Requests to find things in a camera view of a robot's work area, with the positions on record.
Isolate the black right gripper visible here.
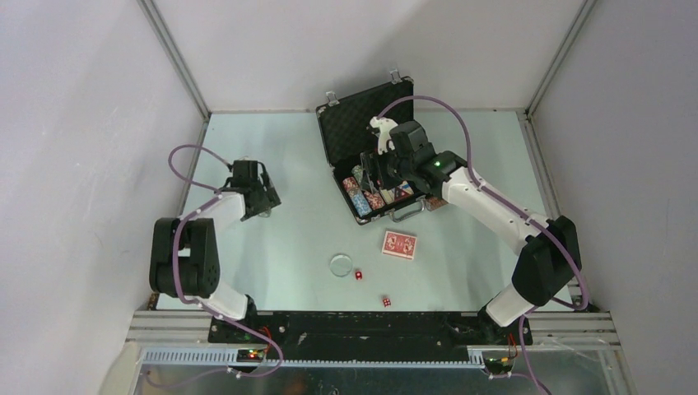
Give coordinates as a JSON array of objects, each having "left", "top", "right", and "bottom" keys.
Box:
[{"left": 360, "top": 142, "right": 416, "bottom": 195}]

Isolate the orange black chip stack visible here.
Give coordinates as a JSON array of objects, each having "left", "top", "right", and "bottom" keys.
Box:
[{"left": 426, "top": 197, "right": 448, "bottom": 211}]

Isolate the red poker chip stack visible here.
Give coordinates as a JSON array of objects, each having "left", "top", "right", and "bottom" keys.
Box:
[{"left": 364, "top": 191, "right": 386, "bottom": 211}]

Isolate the green poker chip stack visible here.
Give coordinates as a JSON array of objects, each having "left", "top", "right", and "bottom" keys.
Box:
[{"left": 351, "top": 165, "right": 364, "bottom": 184}]

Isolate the black aluminium poker case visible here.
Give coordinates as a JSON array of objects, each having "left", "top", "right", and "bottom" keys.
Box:
[{"left": 316, "top": 71, "right": 433, "bottom": 225}]

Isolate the small red white stack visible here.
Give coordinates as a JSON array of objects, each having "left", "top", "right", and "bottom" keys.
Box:
[{"left": 342, "top": 176, "right": 360, "bottom": 193}]

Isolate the red playing card deck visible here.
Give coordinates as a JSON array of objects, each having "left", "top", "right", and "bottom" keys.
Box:
[{"left": 381, "top": 230, "right": 417, "bottom": 260}]

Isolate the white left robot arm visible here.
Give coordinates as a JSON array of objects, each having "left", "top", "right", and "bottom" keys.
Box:
[{"left": 149, "top": 160, "right": 281, "bottom": 343}]

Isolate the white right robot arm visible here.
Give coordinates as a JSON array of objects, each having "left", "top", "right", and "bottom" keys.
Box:
[{"left": 365, "top": 118, "right": 581, "bottom": 344}]

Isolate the blue card deck in case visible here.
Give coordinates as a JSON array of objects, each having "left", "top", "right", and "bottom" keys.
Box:
[{"left": 379, "top": 181, "right": 414, "bottom": 204}]

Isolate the blue poker chip stack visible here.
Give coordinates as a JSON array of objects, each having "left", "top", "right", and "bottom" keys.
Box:
[{"left": 351, "top": 193, "right": 373, "bottom": 217}]

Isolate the clear round dealer button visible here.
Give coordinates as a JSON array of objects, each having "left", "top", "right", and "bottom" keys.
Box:
[{"left": 328, "top": 253, "right": 354, "bottom": 277}]

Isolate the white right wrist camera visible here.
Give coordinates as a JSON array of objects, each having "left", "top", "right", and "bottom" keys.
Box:
[{"left": 370, "top": 117, "right": 398, "bottom": 155}]

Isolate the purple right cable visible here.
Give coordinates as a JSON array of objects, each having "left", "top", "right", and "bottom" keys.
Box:
[{"left": 376, "top": 95, "right": 591, "bottom": 393}]

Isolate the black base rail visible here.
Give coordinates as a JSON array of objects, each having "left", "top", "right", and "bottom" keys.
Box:
[{"left": 207, "top": 312, "right": 533, "bottom": 364}]

